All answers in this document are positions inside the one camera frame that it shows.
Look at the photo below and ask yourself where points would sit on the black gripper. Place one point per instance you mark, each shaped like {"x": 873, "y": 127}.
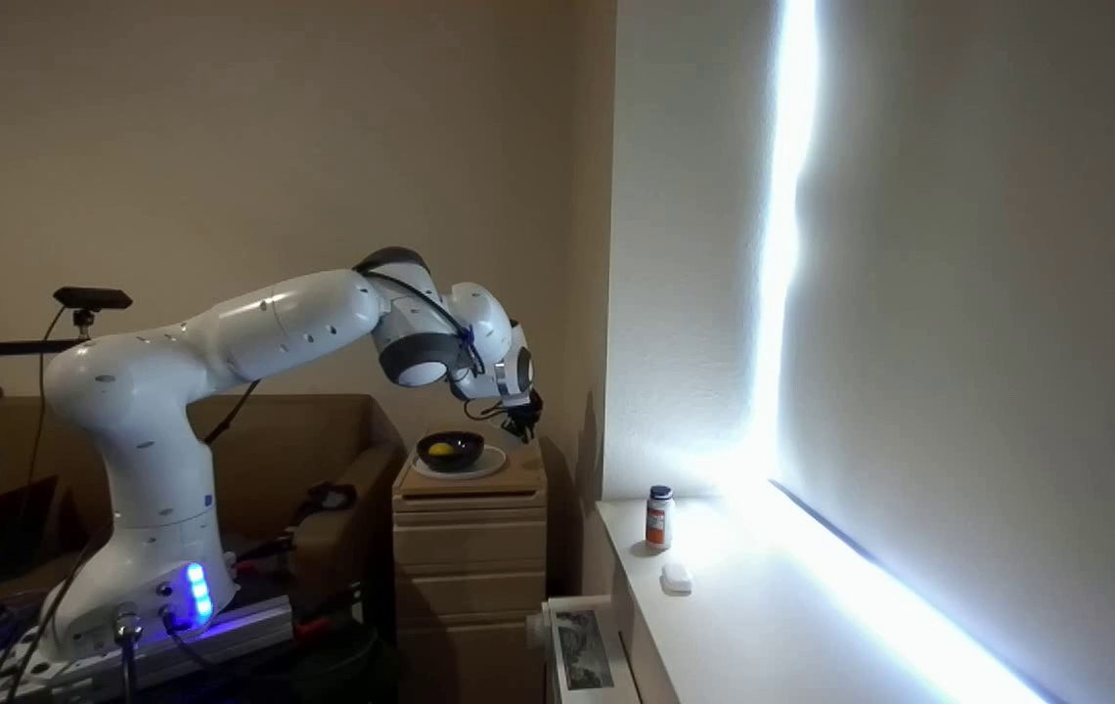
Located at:
{"x": 523, "y": 416}

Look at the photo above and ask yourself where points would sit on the yellow lemon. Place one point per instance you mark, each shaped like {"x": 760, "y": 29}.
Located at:
{"x": 447, "y": 453}

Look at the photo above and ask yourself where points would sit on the white airpod case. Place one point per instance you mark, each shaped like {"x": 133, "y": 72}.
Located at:
{"x": 673, "y": 581}

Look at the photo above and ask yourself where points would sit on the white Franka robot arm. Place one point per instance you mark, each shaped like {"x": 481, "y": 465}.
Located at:
{"x": 150, "y": 432}

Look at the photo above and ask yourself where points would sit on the dark blue ceramic bowl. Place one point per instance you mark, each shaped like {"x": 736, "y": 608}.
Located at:
{"x": 429, "y": 454}

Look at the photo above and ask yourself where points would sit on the white windowsill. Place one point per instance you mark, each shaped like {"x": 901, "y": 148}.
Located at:
{"x": 765, "y": 641}

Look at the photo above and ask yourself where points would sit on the white round plate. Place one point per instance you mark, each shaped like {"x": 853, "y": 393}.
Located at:
{"x": 493, "y": 465}

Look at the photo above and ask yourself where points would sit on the light wooden nightstand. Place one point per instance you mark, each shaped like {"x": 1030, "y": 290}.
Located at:
{"x": 469, "y": 562}

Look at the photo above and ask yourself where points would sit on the small bottle red label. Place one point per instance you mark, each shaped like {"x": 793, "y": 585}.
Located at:
{"x": 657, "y": 519}

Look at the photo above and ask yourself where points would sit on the brown leather armchair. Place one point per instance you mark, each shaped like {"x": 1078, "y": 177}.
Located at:
{"x": 307, "y": 444}

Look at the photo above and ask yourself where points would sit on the white window blind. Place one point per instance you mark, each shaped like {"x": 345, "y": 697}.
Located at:
{"x": 999, "y": 326}

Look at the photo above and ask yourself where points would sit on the white wall heater unit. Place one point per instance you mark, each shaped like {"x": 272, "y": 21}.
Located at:
{"x": 579, "y": 650}

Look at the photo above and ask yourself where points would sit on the aluminium mounting rail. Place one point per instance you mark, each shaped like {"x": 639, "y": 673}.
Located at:
{"x": 88, "y": 659}

